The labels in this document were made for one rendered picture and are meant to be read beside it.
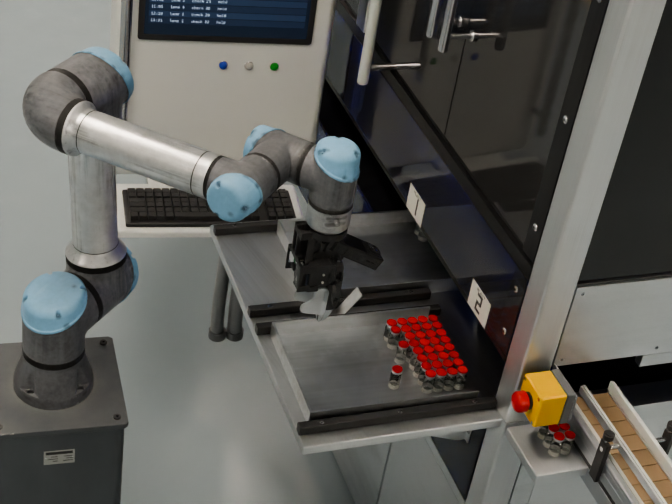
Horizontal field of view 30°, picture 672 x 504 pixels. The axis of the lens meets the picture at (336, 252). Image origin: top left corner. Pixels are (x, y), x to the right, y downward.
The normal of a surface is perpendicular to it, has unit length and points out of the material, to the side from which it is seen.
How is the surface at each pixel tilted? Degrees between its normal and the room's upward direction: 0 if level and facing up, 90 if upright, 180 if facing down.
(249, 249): 0
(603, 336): 90
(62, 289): 8
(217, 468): 0
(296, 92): 90
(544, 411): 90
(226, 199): 90
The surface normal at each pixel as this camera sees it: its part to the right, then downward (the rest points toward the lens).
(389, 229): 0.14, -0.80
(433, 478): -0.94, 0.08
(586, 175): 0.32, 0.59
